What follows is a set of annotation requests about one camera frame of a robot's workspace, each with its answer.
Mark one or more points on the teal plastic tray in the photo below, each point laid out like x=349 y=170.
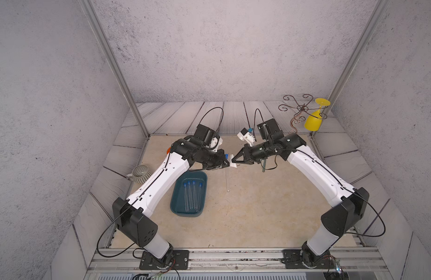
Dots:
x=177 y=204

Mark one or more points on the yellow plastic goblet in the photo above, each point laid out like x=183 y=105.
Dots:
x=315 y=119

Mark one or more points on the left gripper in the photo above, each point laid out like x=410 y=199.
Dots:
x=220 y=161

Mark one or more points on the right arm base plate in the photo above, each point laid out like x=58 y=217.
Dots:
x=300 y=259

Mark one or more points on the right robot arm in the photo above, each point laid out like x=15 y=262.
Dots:
x=347 y=204

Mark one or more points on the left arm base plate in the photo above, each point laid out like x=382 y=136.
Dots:
x=175 y=259

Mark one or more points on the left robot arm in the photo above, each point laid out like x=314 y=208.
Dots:
x=132 y=215

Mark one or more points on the black metal cup stand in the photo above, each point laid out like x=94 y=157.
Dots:
x=302 y=108

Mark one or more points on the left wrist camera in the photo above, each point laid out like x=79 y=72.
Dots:
x=207 y=138

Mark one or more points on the test tube blue cap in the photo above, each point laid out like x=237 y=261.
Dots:
x=199 y=191
x=195 y=196
x=186 y=196
x=190 y=195
x=227 y=174

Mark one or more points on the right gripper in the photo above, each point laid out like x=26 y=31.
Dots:
x=247 y=154

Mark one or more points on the aluminium front rail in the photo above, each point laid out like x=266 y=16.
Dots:
x=350 y=260

